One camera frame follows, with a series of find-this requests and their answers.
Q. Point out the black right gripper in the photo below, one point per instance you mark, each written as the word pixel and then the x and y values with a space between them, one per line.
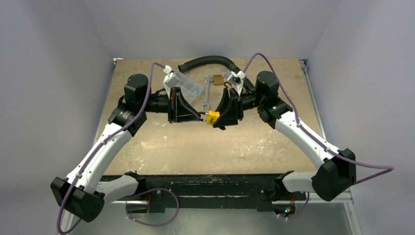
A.
pixel 238 106

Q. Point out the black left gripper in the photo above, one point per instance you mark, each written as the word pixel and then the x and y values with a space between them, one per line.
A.
pixel 179 109

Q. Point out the yellow padlock black shackle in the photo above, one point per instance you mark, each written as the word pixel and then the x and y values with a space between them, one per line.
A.
pixel 210 117

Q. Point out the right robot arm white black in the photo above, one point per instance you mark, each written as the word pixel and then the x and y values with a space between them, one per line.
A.
pixel 334 174

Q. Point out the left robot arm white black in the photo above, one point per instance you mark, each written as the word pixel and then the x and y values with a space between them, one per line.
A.
pixel 81 192

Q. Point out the clear plastic compartment box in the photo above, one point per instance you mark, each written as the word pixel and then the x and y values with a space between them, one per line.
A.
pixel 190 89

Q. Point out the orange black padlock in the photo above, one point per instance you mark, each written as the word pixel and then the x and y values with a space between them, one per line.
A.
pixel 228 85

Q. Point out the brass padlock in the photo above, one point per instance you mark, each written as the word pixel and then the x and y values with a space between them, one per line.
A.
pixel 219 78

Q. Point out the silver open-end wrench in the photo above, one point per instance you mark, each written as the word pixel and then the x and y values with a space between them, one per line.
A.
pixel 206 104

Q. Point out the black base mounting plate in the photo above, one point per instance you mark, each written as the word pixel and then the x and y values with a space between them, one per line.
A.
pixel 210 191

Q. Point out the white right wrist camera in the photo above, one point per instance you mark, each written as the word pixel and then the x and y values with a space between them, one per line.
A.
pixel 236 79

